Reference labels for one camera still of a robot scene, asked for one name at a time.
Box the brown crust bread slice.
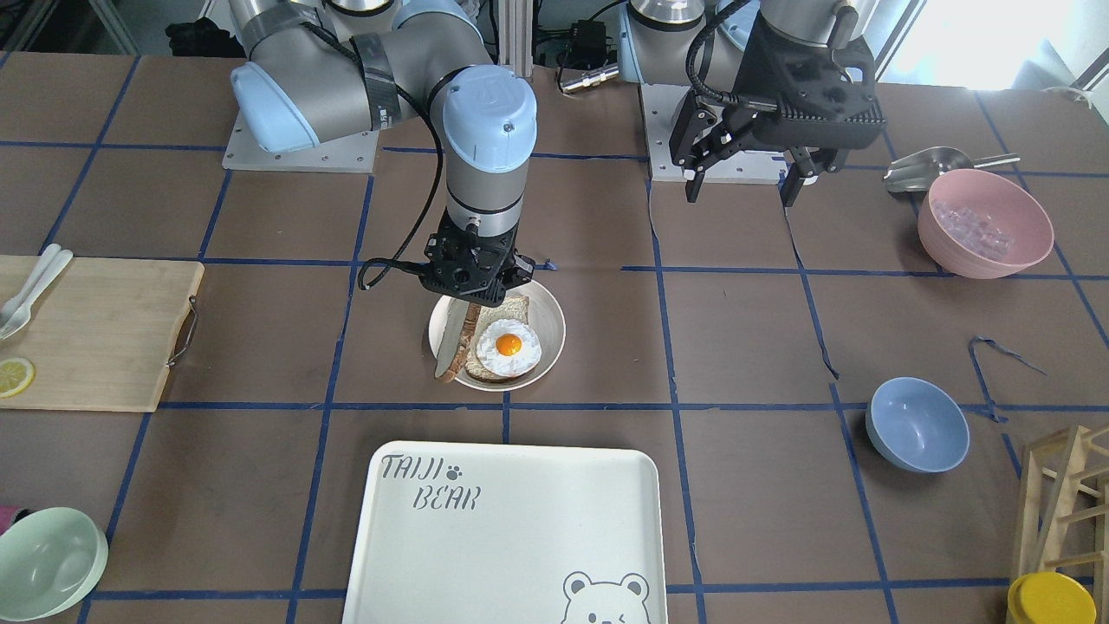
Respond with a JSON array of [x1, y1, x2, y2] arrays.
[[434, 299, 484, 383]]

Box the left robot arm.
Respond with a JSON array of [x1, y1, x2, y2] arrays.
[[618, 1, 887, 208]]

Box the wooden cup rack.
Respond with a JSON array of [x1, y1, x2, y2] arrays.
[[1011, 426, 1106, 601]]

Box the pink cloth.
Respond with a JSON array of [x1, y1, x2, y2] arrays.
[[0, 505, 33, 536]]

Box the cream bear tray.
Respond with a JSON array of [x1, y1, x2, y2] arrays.
[[343, 441, 668, 623]]

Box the yellow mug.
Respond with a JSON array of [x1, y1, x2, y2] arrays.
[[1006, 571, 1098, 623]]

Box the wooden cutting board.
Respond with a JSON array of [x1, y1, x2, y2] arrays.
[[1, 257, 204, 413]]

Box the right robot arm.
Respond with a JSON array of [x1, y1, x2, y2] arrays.
[[228, 1, 538, 308]]

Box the pink bowl with ice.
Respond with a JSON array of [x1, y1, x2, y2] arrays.
[[918, 168, 1056, 279]]

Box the light green bowl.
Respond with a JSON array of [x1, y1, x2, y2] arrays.
[[1, 507, 108, 621]]

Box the bread slice under egg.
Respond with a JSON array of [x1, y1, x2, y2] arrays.
[[464, 295, 542, 383]]

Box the fried egg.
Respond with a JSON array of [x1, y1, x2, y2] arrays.
[[472, 319, 542, 380]]

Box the aluminium frame post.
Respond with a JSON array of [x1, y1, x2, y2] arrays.
[[496, 0, 537, 81]]

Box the lemon slice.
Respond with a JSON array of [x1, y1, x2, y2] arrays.
[[0, 358, 35, 399]]

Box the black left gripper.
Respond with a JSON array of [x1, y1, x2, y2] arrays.
[[669, 10, 887, 208]]

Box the white plastic spoon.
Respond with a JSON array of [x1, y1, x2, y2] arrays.
[[1, 244, 73, 341]]

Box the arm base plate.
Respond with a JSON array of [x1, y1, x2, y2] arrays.
[[640, 84, 788, 185], [222, 114, 379, 174]]

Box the white round plate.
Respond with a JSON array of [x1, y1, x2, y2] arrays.
[[426, 282, 566, 393]]

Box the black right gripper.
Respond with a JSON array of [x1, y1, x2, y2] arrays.
[[421, 213, 535, 307]]

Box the blue bowl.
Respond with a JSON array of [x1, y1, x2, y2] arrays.
[[865, 378, 970, 474]]

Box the metal scoop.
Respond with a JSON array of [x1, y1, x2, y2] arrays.
[[883, 146, 1021, 194]]

